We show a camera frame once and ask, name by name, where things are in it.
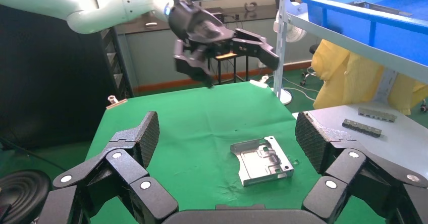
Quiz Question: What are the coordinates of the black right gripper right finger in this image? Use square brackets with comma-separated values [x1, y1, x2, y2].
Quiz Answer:
[295, 111, 428, 224]

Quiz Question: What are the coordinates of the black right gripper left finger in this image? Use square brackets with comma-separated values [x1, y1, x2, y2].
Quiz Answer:
[36, 111, 180, 224]

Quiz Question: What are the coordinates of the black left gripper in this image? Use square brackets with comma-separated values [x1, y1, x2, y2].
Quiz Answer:
[167, 0, 280, 89]

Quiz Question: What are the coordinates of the silver sheet metal bracket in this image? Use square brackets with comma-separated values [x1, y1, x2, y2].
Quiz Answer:
[347, 0, 413, 17]
[230, 136, 295, 187]

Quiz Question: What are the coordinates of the yellow seat black stool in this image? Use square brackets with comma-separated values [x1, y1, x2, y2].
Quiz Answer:
[207, 51, 252, 87]

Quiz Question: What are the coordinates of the black electronics box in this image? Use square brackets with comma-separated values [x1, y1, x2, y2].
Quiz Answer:
[208, 7, 225, 24]

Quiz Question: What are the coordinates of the metal binder clip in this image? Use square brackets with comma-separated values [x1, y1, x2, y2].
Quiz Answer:
[249, 75, 270, 89]
[105, 95, 128, 110]

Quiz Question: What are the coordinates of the grey metal connector part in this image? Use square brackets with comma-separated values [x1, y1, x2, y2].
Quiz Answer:
[341, 119, 383, 139]
[357, 107, 398, 123]

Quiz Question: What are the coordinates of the grey metal shelf rack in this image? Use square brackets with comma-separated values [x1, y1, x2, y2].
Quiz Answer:
[276, 0, 428, 104]

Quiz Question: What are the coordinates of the green cloth mat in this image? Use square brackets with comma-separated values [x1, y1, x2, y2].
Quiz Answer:
[85, 81, 385, 224]

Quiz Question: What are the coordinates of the black swivel chair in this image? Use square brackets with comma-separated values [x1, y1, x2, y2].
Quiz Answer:
[300, 44, 324, 87]

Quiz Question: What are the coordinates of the yellow cloth garment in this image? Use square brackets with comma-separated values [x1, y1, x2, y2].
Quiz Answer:
[311, 38, 428, 116]

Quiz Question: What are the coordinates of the black ribbed round disc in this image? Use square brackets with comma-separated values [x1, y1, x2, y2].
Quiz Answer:
[0, 170, 52, 224]

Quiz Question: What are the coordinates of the blue plastic tray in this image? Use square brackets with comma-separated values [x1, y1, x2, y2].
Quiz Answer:
[301, 0, 428, 66]

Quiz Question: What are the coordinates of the white floor cable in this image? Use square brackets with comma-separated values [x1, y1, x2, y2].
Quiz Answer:
[282, 77, 316, 102]

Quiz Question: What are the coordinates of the dark topped wall counter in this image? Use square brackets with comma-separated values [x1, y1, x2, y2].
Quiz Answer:
[114, 4, 315, 93]

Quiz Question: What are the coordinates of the black floor cable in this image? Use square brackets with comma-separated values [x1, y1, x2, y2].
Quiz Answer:
[0, 134, 61, 175]

